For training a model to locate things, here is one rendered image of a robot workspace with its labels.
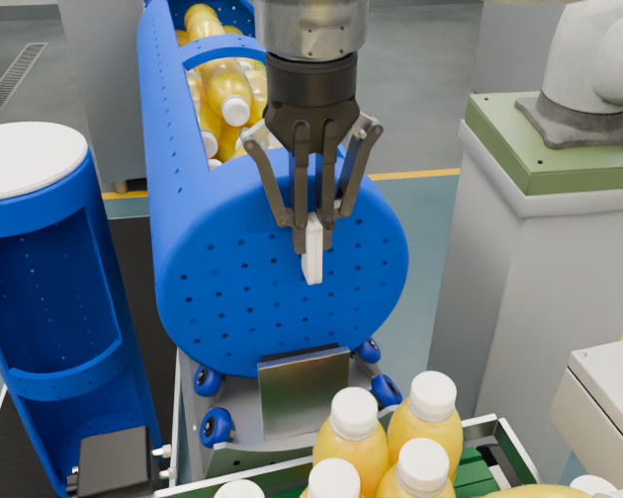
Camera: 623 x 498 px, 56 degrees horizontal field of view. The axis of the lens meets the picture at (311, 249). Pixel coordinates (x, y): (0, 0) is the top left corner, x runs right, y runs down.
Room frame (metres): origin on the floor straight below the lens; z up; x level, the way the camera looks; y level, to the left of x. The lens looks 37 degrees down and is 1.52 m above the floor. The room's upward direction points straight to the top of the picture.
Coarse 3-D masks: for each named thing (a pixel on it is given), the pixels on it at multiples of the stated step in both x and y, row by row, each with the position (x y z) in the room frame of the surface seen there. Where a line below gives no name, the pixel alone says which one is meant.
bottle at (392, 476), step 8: (392, 472) 0.28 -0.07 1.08; (384, 480) 0.28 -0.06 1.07; (392, 480) 0.28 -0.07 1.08; (400, 480) 0.27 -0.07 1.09; (448, 480) 0.28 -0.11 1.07; (376, 488) 0.29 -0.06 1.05; (384, 488) 0.27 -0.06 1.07; (392, 488) 0.27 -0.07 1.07; (400, 488) 0.27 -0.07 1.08; (408, 488) 0.26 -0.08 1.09; (440, 488) 0.26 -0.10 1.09; (448, 488) 0.27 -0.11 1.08; (376, 496) 0.28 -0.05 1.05; (384, 496) 0.27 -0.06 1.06; (392, 496) 0.26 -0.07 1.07; (400, 496) 0.26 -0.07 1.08; (408, 496) 0.26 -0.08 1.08; (416, 496) 0.26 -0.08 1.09; (424, 496) 0.26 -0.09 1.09; (432, 496) 0.26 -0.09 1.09; (440, 496) 0.26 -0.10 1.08; (448, 496) 0.26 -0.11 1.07
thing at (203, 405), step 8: (144, 8) 2.33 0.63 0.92; (192, 360) 0.55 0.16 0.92; (192, 368) 0.54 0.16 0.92; (192, 376) 0.53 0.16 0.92; (224, 376) 0.49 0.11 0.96; (192, 384) 0.52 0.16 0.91; (224, 384) 0.48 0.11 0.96; (216, 392) 0.47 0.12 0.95; (200, 400) 0.48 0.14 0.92; (208, 400) 0.47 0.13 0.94; (216, 400) 0.47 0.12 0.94; (200, 408) 0.47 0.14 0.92; (208, 408) 0.46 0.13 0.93; (200, 416) 0.46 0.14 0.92; (200, 424) 0.45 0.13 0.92; (232, 424) 0.42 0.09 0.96; (232, 432) 0.41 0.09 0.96; (200, 440) 0.43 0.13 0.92; (232, 440) 0.40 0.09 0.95; (200, 448) 0.42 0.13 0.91; (208, 456) 0.40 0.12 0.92
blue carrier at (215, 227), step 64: (192, 0) 1.33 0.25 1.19; (192, 64) 0.87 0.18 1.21; (192, 128) 0.65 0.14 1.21; (192, 192) 0.52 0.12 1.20; (256, 192) 0.49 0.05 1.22; (192, 256) 0.47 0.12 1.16; (256, 256) 0.49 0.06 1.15; (384, 256) 0.52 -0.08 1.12; (192, 320) 0.47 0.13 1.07; (256, 320) 0.48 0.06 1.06; (320, 320) 0.50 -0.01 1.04; (384, 320) 0.52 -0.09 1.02
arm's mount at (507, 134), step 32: (480, 96) 1.13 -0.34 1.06; (512, 96) 1.13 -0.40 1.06; (480, 128) 1.06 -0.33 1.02; (512, 128) 0.99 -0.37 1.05; (512, 160) 0.91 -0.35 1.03; (544, 160) 0.88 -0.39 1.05; (576, 160) 0.88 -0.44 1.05; (608, 160) 0.89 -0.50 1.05; (544, 192) 0.85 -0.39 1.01; (576, 192) 0.86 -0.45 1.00
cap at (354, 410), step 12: (336, 396) 0.34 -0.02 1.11; (348, 396) 0.34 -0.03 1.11; (360, 396) 0.34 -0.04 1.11; (372, 396) 0.34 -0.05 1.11; (336, 408) 0.32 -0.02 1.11; (348, 408) 0.32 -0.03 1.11; (360, 408) 0.32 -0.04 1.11; (372, 408) 0.32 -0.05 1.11; (336, 420) 0.32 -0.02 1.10; (348, 420) 0.31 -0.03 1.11; (360, 420) 0.31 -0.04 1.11; (372, 420) 0.31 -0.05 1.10; (348, 432) 0.31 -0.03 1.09; (360, 432) 0.31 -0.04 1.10
